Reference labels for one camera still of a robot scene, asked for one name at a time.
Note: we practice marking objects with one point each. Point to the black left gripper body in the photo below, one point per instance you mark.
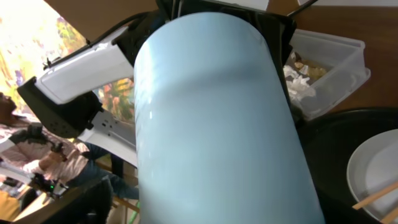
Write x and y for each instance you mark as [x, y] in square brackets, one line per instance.
[277, 30]

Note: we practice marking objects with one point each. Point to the blue plastic cup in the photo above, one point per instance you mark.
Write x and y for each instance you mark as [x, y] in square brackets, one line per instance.
[216, 142]

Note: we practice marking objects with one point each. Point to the white tissue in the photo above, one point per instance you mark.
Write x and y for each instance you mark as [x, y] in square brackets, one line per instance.
[297, 85]

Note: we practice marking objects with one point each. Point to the gold foil wrapper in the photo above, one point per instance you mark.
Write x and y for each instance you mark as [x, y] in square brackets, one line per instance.
[310, 69]

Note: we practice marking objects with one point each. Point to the grey round plate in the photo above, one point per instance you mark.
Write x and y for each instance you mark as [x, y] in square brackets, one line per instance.
[372, 167]

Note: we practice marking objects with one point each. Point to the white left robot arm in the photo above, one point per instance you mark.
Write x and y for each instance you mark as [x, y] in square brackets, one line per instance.
[84, 81]

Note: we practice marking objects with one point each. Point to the clear plastic waste bin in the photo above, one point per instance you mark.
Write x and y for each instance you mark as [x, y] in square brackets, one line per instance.
[342, 57]

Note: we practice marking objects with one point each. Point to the seated person in background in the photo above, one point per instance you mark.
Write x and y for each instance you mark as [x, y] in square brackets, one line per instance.
[72, 163]

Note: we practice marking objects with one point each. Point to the round black serving tray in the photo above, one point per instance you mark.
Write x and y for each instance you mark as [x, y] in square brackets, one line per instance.
[328, 142]

